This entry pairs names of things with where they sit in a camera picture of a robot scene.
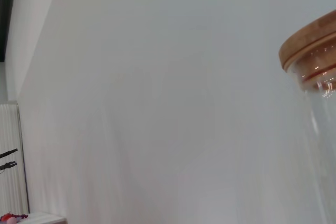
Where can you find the red purple decorative cluster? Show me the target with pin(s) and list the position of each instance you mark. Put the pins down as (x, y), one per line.
(13, 216)

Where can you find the wooden jar lid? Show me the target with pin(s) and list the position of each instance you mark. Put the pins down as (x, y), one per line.
(307, 43)

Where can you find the white side table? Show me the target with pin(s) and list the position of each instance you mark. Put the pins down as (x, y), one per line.
(47, 218)

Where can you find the glass water dispenser jar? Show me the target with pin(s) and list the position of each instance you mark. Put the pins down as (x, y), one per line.
(325, 155)

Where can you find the black rod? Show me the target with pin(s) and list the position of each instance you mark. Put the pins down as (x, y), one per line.
(9, 165)
(9, 153)

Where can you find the dark window panel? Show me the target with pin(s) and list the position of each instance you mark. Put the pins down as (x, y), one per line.
(6, 11)

